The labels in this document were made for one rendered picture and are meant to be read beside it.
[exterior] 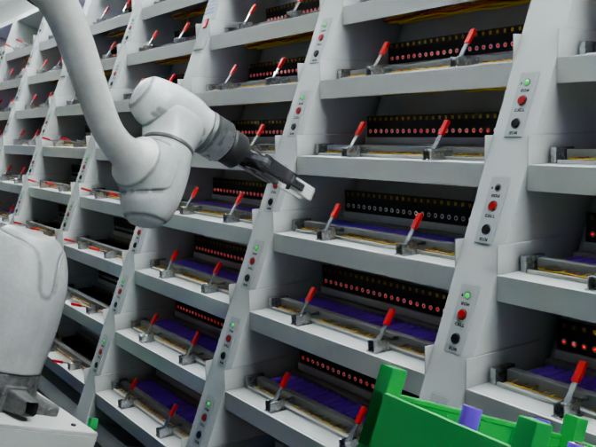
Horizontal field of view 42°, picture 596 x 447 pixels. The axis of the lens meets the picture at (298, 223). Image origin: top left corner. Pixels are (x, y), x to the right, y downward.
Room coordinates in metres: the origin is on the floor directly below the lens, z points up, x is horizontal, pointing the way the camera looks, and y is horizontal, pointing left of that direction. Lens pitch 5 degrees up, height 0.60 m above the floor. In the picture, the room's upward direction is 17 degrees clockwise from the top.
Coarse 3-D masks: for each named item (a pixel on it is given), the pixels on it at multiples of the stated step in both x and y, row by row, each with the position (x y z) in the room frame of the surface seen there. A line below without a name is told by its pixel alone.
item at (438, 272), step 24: (288, 216) 1.90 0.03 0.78; (312, 216) 1.94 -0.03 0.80; (360, 216) 1.90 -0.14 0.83; (384, 216) 1.82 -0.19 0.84; (288, 240) 1.83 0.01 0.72; (312, 240) 1.75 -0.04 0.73; (336, 240) 1.73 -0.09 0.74; (456, 240) 1.38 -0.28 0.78; (336, 264) 1.69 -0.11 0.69; (360, 264) 1.62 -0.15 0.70; (384, 264) 1.55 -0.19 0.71; (408, 264) 1.49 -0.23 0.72; (432, 264) 1.44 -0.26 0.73; (456, 264) 1.39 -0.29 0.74
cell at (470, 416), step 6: (462, 408) 0.71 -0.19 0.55; (468, 408) 0.70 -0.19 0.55; (474, 408) 0.70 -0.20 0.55; (462, 414) 0.70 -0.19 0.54; (468, 414) 0.70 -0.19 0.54; (474, 414) 0.70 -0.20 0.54; (480, 414) 0.70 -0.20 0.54; (462, 420) 0.70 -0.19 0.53; (468, 420) 0.70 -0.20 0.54; (474, 420) 0.70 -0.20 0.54; (468, 426) 0.70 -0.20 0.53; (474, 426) 0.70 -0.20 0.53
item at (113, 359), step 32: (224, 0) 2.47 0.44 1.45; (256, 0) 2.53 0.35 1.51; (192, 64) 2.51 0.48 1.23; (224, 64) 2.51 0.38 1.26; (128, 256) 2.53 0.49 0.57; (192, 256) 2.57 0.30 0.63; (128, 288) 2.47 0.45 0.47; (96, 352) 2.53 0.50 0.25; (128, 352) 2.50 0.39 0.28; (96, 416) 2.48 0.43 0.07
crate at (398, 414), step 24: (384, 384) 0.76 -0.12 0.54; (384, 408) 0.75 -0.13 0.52; (408, 408) 0.72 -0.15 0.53; (432, 408) 0.81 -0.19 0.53; (456, 408) 0.82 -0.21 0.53; (384, 432) 0.74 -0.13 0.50; (408, 432) 0.71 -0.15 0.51; (432, 432) 0.69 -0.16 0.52; (456, 432) 0.66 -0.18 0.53; (480, 432) 0.84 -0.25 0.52; (504, 432) 0.86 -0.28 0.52; (528, 432) 0.60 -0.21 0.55; (552, 432) 0.90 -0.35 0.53; (576, 432) 0.90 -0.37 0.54
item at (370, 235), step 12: (312, 228) 1.87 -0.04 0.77; (324, 228) 1.84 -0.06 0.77; (336, 228) 1.80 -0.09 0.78; (348, 228) 1.76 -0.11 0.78; (360, 228) 1.75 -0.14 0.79; (372, 240) 1.66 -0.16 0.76; (384, 240) 1.64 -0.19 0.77; (396, 240) 1.63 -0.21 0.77; (420, 240) 1.56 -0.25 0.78; (432, 240) 1.54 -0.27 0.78; (444, 252) 1.49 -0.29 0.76
